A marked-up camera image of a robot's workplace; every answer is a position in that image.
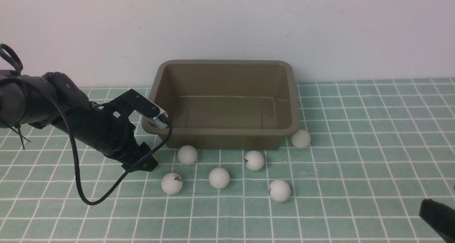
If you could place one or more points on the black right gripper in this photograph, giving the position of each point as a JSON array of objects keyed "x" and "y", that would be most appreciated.
[{"x": 440, "y": 218}]

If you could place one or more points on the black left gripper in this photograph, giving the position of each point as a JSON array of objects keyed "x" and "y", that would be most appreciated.
[{"x": 107, "y": 129}]

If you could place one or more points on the white ping-pong ball with logo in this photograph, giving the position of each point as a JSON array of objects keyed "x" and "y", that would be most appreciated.
[{"x": 172, "y": 183}]

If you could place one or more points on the olive green plastic bin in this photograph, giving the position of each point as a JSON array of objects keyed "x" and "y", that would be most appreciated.
[{"x": 227, "y": 104}]

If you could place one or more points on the white ping-pong ball logo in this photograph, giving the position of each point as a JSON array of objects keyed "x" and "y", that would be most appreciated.
[{"x": 254, "y": 160}]

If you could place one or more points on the white ping-pong ball corner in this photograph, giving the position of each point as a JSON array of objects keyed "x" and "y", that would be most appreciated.
[{"x": 301, "y": 139}]

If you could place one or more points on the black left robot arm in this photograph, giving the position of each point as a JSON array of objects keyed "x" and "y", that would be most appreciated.
[{"x": 54, "y": 99}]

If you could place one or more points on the green checked tablecloth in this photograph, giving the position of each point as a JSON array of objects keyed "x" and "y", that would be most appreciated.
[{"x": 378, "y": 148}]

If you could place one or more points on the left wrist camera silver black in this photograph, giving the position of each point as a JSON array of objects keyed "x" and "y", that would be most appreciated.
[{"x": 145, "y": 108}]

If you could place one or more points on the black cable tie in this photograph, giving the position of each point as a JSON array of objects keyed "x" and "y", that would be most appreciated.
[{"x": 17, "y": 129}]

